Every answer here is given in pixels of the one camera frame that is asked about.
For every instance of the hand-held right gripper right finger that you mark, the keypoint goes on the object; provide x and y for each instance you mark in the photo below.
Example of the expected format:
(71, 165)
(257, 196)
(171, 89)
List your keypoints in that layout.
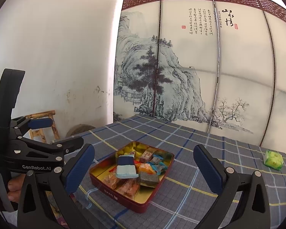
(208, 169)

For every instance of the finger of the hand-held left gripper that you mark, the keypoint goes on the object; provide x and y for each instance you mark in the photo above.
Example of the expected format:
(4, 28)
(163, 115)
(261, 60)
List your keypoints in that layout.
(69, 145)
(40, 123)

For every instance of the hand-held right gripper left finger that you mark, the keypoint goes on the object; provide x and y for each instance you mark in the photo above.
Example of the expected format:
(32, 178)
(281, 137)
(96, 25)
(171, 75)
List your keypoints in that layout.
(79, 169)

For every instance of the red tin box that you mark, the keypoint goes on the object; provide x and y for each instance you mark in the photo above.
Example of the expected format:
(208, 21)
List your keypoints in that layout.
(114, 196)

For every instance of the navy and pale blue packet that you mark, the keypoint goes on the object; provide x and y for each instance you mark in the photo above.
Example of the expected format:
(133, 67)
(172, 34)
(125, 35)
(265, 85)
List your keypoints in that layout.
(126, 168)

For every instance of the clear packet of brown snacks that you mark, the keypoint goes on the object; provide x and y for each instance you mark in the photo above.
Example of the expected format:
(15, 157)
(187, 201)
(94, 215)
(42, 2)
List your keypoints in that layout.
(128, 188)

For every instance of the dark sesame block packet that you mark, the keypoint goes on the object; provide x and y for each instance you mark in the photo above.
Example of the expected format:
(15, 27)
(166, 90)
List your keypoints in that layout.
(149, 180)

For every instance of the pink cake packet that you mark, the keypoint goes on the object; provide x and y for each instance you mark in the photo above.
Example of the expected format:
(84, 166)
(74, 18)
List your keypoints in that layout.
(147, 155)

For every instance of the orange snack packet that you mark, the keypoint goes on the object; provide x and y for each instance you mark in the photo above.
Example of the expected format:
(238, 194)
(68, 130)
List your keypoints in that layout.
(145, 168)

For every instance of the person's left hand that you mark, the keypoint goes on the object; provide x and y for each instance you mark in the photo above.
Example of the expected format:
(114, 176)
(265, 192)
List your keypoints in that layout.
(15, 186)

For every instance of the wooden chair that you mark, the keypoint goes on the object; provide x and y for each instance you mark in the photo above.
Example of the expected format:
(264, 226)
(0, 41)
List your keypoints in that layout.
(41, 133)

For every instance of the brown round object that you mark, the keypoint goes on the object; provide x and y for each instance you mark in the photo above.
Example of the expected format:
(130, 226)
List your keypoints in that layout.
(79, 130)

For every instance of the blue plaid tablecloth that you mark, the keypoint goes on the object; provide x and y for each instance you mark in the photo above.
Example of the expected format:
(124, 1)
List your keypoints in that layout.
(205, 190)

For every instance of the green snack packet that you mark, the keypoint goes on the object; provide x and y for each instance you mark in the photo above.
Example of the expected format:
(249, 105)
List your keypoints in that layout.
(273, 159)

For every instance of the landscape painted folding screen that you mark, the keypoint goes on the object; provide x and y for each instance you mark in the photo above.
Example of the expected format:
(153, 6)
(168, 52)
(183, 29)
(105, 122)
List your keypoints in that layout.
(193, 64)

